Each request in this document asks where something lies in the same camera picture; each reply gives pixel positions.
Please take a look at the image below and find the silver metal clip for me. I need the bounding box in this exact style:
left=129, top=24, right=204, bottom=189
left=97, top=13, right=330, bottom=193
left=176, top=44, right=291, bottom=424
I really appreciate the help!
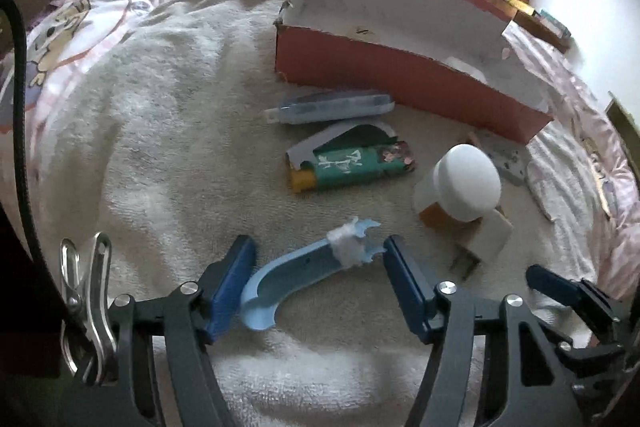
left=59, top=232, right=118, bottom=385

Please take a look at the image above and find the black braided cable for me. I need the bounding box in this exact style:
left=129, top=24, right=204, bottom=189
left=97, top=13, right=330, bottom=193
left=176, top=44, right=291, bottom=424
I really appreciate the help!
left=0, top=0, right=63, bottom=303

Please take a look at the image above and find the green printed small box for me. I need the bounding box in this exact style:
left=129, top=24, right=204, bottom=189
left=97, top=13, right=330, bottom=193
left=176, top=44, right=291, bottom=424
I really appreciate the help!
left=285, top=119, right=417, bottom=194

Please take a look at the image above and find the white charger plug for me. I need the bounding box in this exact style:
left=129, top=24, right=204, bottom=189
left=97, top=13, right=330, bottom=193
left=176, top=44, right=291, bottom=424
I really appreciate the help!
left=450, top=207, right=515, bottom=280

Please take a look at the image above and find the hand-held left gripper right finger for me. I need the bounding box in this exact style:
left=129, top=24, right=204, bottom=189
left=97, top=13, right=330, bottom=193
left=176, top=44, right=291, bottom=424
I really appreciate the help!
left=382, top=234, right=586, bottom=427

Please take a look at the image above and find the light blue curved plastic piece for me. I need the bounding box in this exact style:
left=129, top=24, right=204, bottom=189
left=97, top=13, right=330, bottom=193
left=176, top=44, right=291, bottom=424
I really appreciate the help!
left=240, top=216, right=385, bottom=332

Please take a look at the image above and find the red cardboard box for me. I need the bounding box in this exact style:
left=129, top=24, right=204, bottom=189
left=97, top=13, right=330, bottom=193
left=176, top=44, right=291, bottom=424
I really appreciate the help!
left=273, top=0, right=555, bottom=142

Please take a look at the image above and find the yellow book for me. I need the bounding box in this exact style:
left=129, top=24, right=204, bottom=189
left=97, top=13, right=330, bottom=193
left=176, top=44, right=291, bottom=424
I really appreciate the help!
left=497, top=0, right=536, bottom=15

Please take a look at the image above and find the grey metal plate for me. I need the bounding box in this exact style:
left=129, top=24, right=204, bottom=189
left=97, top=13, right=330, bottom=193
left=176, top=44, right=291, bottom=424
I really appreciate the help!
left=487, top=142, right=531, bottom=185

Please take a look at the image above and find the blue plastic tube case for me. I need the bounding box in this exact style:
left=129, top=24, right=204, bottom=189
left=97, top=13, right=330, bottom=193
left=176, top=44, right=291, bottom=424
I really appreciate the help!
left=263, top=91, right=396, bottom=125

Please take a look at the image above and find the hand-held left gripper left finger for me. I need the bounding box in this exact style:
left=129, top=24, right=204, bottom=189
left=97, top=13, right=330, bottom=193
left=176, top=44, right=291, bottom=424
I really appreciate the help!
left=107, top=234, right=258, bottom=427

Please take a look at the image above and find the stack of books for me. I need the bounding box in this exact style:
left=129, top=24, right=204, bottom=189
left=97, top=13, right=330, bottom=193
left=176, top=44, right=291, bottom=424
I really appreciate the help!
left=537, top=9, right=571, bottom=38

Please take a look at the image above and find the white fluffy towel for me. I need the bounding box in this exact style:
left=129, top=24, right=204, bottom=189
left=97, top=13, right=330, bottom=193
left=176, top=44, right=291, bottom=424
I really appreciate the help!
left=37, top=0, right=608, bottom=427

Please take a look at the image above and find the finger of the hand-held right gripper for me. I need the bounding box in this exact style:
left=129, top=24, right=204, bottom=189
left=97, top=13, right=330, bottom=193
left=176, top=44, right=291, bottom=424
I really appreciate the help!
left=525, top=263, right=626, bottom=333
left=555, top=339, right=628, bottom=380

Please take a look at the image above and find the white round cap jar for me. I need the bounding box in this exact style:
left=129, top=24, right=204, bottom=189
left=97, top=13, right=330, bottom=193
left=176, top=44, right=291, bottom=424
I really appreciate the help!
left=412, top=143, right=502, bottom=228

